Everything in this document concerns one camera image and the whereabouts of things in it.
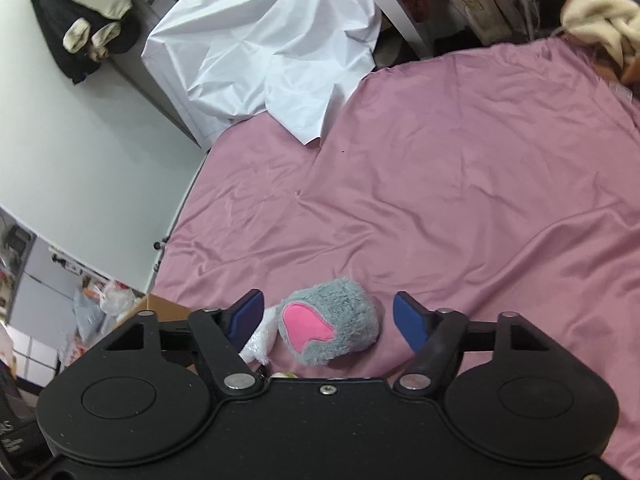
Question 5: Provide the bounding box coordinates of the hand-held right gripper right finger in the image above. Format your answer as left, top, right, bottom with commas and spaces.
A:
393, 291, 556, 391

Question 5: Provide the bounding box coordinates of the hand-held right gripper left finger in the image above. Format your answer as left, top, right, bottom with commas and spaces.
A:
100, 289, 266, 394

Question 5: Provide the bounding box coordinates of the white bubble wrap packet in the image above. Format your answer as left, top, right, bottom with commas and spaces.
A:
239, 306, 281, 366

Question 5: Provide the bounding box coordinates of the grey plush toy pink ear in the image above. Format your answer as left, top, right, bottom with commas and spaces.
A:
276, 276, 381, 367

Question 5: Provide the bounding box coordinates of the brown cardboard box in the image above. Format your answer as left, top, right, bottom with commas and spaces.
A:
116, 293, 202, 325

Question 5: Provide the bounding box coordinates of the white plastic bag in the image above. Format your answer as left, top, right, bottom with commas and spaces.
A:
82, 280, 143, 317

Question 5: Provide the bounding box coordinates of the grey plastic bag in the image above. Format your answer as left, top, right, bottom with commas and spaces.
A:
74, 290, 110, 347

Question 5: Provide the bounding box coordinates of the pink bed sheet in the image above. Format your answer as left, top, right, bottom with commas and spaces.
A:
147, 37, 640, 480

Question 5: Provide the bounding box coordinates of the white floor cabinet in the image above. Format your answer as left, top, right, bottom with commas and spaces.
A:
0, 210, 83, 378

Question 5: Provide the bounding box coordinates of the white cover sheet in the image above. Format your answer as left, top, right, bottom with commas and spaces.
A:
141, 0, 383, 147

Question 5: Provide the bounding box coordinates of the grey door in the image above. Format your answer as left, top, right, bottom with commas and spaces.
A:
107, 0, 213, 150

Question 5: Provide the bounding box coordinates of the white desk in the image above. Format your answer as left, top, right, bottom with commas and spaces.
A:
345, 0, 435, 57

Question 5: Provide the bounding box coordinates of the black and cream hanging jacket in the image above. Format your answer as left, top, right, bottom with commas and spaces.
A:
26, 0, 142, 86

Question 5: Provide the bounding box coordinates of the cream fleece blanket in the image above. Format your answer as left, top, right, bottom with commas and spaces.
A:
559, 0, 640, 86

